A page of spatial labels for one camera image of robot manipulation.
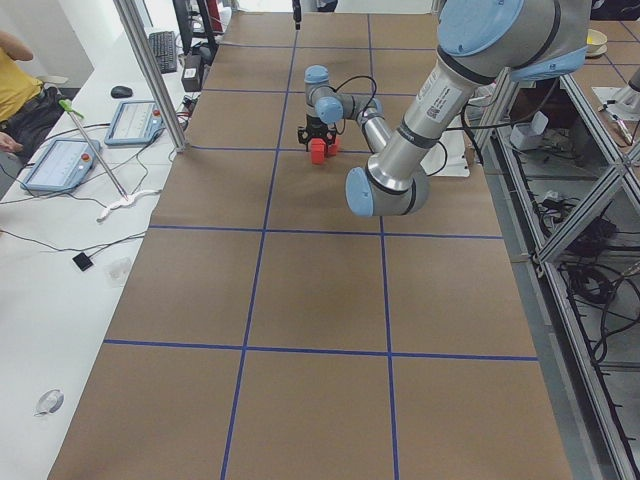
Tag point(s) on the small black square pad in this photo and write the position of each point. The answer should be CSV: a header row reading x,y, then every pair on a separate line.
x,y
82,261

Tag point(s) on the white box on frame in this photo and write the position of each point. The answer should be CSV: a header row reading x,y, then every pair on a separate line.
x,y
528,135

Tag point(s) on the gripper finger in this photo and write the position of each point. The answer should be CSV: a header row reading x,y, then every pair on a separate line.
x,y
297,13

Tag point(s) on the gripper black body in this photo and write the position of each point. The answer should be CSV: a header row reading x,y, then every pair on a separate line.
x,y
316,128

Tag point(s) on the near teach pendant tablet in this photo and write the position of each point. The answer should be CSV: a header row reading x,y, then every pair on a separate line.
x,y
61,167

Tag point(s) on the black computer mouse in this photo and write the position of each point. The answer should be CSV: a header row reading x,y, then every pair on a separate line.
x,y
121,92

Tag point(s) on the black keyboard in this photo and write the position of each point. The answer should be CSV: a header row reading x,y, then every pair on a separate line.
x,y
162,45

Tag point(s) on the metal rod green handle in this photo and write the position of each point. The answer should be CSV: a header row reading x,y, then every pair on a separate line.
x,y
76,118

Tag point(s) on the teach pendant tablet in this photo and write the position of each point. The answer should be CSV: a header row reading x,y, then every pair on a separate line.
x,y
61,167
135,123

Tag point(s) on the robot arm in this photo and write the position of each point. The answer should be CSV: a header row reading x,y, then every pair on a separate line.
x,y
535,40

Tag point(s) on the black power adapter box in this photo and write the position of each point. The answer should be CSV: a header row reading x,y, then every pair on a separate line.
x,y
192,74

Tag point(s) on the aluminium frame post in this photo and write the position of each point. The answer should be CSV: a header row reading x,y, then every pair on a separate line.
x,y
136,34

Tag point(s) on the aluminium side frame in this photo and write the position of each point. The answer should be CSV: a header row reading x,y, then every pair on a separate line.
x,y
571,208

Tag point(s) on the far teach pendant tablet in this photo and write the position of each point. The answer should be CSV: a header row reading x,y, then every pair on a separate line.
x,y
135,123

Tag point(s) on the clear tape roll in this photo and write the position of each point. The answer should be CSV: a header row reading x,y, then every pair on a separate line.
x,y
49,402

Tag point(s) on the white pedestal column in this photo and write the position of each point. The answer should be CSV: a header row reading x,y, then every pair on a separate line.
x,y
448,157

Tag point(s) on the seated person yellow shirt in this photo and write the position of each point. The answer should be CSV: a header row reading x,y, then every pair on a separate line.
x,y
29,108

